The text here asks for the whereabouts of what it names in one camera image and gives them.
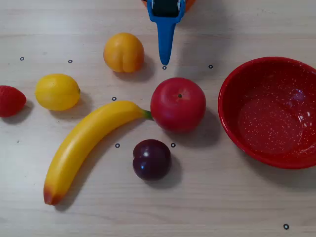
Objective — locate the red plastic strawberry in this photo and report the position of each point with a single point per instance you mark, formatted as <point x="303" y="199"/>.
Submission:
<point x="10" y="101"/>

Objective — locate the orange plastic peach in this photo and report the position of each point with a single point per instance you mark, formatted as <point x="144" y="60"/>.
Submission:
<point x="123" y="52"/>

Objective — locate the dark purple plastic plum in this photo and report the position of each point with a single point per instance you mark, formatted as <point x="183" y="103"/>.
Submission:
<point x="151" y="160"/>

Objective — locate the red plastic apple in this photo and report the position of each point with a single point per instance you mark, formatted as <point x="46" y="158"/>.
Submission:
<point x="178" y="105"/>

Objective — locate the red speckled bowl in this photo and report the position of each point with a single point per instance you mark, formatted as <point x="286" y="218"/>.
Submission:
<point x="269" y="123"/>

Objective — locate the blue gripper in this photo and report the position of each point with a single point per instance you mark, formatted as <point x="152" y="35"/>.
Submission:
<point x="165" y="10"/>

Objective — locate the orange robot base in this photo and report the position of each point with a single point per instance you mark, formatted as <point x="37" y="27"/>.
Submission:
<point x="189" y="4"/>

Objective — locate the yellow plastic banana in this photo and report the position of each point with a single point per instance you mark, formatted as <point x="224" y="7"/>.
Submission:
<point x="84" y="140"/>

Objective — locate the yellow plastic lemon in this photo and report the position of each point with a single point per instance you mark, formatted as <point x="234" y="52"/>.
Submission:
<point x="57" y="91"/>

